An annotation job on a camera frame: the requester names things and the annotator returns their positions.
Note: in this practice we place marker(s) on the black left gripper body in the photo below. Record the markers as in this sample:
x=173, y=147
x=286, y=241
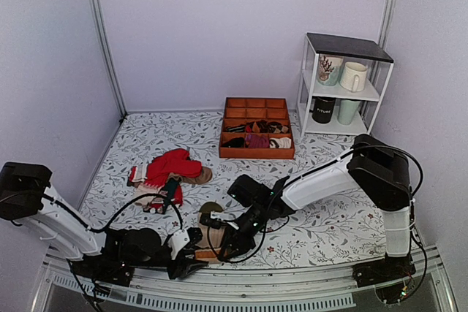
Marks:
x=137, y=264

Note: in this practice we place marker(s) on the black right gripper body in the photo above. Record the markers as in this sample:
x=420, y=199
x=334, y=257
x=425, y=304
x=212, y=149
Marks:
x=249, y=242

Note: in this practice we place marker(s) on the striped beige knitted sock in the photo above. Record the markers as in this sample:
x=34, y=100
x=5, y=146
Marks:
x=204, y=252

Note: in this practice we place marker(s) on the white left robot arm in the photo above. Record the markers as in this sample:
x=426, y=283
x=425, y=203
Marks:
x=28, y=197

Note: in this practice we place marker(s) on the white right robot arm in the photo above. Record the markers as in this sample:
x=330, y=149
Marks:
x=381, y=171

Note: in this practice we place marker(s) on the purple socks in box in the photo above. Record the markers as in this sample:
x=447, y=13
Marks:
x=257, y=141

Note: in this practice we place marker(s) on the white brown socks in box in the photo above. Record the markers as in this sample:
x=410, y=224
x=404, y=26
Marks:
x=280, y=143

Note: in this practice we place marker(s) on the black striped socks in box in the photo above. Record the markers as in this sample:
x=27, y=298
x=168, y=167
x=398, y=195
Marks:
x=233, y=136

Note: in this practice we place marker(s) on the dark brown socks in box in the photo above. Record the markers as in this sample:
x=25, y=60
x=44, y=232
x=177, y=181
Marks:
x=263, y=126

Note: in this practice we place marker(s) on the brown sock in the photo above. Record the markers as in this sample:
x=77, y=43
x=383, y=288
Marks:
x=204, y=177

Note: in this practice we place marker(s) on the red sock pile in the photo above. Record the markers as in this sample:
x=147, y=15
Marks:
x=152, y=178

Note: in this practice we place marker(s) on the floral patterned table cloth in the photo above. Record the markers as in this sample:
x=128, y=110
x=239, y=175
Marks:
x=346, y=227

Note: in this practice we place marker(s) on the orange wooden divider box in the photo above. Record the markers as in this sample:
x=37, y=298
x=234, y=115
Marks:
x=241, y=110

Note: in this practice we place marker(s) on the black tumbler cup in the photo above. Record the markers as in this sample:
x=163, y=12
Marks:
x=323, y=109

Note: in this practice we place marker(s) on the pale green tumbler cup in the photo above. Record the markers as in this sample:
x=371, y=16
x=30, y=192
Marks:
x=347, y=110

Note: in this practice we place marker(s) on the white shelf black top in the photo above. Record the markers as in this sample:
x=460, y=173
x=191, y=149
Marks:
x=366, y=52

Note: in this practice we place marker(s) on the floral patterned mug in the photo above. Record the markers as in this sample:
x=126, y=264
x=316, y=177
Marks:
x=329, y=69

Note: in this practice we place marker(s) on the white ceramic mug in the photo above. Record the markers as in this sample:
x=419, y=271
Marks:
x=353, y=77

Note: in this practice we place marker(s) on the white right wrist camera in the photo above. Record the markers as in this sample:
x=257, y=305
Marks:
x=217, y=215

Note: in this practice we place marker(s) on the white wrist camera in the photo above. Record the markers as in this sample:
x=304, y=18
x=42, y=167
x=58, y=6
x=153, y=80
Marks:
x=217, y=215
x=177, y=242

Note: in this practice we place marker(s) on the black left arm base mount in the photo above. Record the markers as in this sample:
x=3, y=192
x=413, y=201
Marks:
x=98, y=269

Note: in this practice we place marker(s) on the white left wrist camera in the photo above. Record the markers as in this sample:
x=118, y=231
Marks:
x=177, y=242

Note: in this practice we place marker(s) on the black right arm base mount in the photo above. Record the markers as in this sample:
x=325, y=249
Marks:
x=383, y=270

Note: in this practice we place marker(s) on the right aluminium corner post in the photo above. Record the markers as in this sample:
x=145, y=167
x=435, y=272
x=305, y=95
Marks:
x=386, y=22

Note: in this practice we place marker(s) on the aluminium corner post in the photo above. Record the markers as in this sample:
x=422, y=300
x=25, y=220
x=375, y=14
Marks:
x=386, y=22
x=97, y=13

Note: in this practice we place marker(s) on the left aluminium corner post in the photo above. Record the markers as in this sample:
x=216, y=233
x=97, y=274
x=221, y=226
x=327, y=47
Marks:
x=97, y=13

